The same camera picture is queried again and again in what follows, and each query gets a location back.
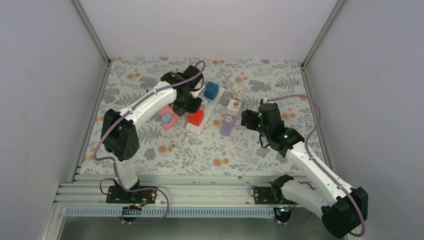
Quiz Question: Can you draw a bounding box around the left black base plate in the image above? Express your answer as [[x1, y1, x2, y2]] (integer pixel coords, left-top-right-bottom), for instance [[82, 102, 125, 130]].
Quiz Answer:
[[105, 185, 157, 205]]

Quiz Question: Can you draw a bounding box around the floral patterned table mat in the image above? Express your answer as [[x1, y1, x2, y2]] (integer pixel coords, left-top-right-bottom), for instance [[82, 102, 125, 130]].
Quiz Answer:
[[80, 57, 315, 177]]

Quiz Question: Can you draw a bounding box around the blue cube socket adapter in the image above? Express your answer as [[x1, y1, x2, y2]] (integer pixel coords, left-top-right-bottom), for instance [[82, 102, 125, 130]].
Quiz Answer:
[[203, 81, 220, 101]]

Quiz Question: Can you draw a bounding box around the braided white cable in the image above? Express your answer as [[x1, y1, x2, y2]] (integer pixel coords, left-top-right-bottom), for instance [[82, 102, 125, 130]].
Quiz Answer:
[[169, 131, 195, 153]]

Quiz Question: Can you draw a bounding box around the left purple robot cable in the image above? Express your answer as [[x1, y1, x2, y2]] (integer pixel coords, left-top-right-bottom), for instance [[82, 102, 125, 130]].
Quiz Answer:
[[92, 60, 207, 226]]

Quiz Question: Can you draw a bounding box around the red cube socket adapter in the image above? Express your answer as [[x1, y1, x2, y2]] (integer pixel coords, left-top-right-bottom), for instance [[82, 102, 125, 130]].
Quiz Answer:
[[187, 109, 205, 127]]

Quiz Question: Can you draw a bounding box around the light blue small adapter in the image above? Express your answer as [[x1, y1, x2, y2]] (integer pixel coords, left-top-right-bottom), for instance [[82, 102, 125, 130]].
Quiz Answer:
[[162, 113, 173, 124]]

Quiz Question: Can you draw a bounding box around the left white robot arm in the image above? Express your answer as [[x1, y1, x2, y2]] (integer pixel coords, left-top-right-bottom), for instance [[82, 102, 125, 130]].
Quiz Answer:
[[93, 60, 206, 203]]

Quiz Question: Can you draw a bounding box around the white cube adapter with cord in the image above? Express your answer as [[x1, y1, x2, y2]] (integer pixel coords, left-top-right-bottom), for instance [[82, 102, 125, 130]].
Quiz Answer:
[[226, 99, 242, 117]]

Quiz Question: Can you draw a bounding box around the purple power strip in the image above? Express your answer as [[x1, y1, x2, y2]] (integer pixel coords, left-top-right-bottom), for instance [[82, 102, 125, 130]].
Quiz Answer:
[[220, 114, 237, 137]]

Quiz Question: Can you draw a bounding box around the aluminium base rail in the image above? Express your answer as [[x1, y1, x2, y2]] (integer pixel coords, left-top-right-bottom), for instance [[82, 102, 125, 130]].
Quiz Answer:
[[53, 181, 353, 208]]

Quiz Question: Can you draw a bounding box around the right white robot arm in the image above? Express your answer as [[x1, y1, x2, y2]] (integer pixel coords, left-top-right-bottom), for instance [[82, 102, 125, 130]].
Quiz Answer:
[[241, 103, 369, 239]]

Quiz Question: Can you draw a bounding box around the pink triangular power strip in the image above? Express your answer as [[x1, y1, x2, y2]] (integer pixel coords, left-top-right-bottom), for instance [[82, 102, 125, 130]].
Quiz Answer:
[[160, 105, 181, 131]]

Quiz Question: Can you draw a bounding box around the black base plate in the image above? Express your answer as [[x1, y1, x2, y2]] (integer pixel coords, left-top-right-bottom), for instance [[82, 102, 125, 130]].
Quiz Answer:
[[248, 185, 294, 205], [105, 185, 157, 205]]

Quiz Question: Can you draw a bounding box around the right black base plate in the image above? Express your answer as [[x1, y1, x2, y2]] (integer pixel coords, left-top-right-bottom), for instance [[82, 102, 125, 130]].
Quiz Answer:
[[248, 185, 294, 205]]

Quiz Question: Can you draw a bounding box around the white multicolour power strip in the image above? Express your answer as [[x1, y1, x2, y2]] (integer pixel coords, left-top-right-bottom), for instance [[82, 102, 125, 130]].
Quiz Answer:
[[185, 87, 226, 135]]

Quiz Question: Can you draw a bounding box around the white coiled cord bundle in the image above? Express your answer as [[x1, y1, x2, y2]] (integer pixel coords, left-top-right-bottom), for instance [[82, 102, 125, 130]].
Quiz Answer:
[[231, 82, 245, 101]]

